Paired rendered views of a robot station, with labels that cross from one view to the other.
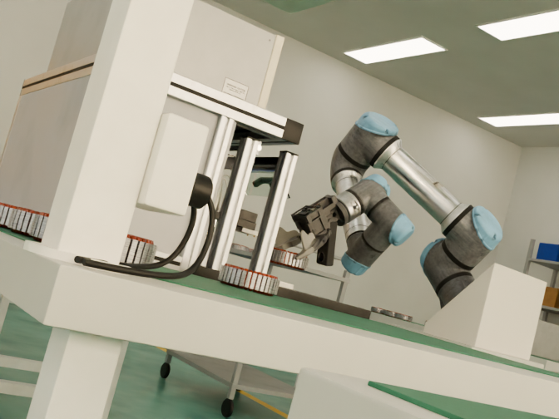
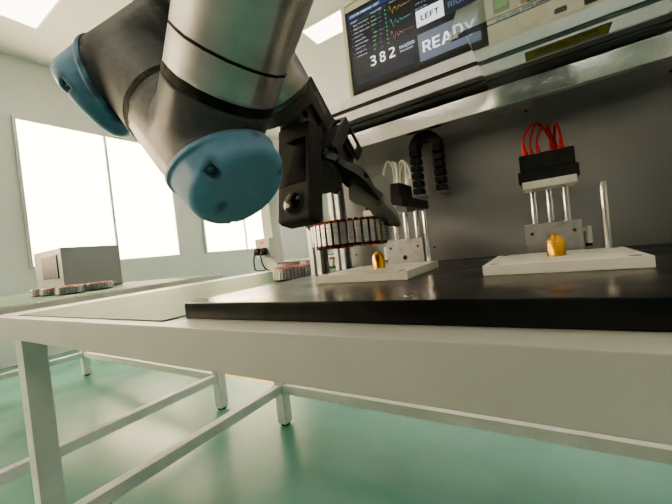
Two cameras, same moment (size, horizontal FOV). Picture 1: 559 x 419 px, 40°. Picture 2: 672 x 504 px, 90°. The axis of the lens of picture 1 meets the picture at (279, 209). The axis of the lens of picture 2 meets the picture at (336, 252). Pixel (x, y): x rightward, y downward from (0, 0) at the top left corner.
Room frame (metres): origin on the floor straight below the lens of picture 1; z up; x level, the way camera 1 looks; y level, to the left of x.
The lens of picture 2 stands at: (2.30, -0.28, 0.82)
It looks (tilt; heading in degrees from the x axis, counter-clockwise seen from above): 1 degrees down; 154
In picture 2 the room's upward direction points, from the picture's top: 6 degrees counter-clockwise
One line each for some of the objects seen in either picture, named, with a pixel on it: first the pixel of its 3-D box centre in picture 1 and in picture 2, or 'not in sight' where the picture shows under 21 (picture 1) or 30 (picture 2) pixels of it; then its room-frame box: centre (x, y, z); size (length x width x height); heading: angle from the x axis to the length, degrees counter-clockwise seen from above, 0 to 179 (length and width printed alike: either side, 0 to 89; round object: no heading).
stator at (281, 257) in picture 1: (285, 258); (350, 234); (1.88, -0.05, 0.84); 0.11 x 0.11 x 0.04
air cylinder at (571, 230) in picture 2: not in sight; (553, 238); (1.97, 0.27, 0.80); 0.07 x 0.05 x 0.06; 31
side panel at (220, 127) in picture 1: (147, 176); not in sight; (1.46, 0.26, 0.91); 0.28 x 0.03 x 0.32; 121
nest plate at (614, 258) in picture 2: not in sight; (557, 260); (2.05, 0.15, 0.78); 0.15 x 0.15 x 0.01; 31
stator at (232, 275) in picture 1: (249, 279); (293, 272); (1.41, 0.02, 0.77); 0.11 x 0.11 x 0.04
